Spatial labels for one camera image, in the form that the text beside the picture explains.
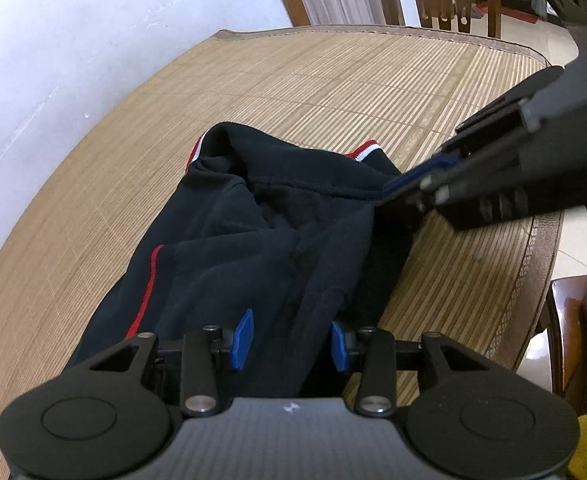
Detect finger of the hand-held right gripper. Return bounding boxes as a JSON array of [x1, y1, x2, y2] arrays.
[[381, 170, 587, 231], [436, 66, 567, 168]]

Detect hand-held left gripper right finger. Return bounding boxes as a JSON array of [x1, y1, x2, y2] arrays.
[[331, 322, 493, 418]]

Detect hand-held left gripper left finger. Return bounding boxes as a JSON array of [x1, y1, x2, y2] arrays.
[[90, 309, 254, 417]]

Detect dark navy sweatshirt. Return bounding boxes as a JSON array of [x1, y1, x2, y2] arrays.
[[68, 121, 427, 401]]

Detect dark wooden chair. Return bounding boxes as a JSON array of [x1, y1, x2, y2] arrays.
[[543, 272, 587, 411]]

